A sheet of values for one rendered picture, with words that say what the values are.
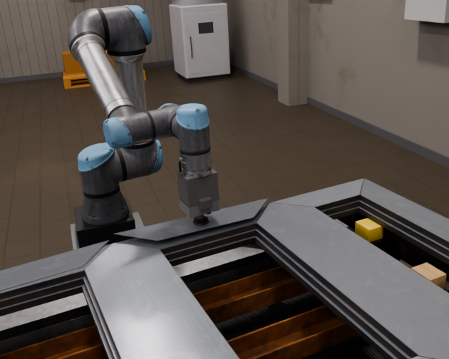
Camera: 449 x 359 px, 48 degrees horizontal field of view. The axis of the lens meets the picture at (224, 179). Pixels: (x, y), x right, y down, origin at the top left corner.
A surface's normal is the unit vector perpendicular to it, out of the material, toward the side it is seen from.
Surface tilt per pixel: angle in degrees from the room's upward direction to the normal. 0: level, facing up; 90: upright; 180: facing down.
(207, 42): 90
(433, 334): 0
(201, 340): 0
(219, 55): 90
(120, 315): 0
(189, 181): 90
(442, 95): 90
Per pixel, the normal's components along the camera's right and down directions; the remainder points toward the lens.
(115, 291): -0.05, -0.92
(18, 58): 0.32, 0.34
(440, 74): -0.95, 0.17
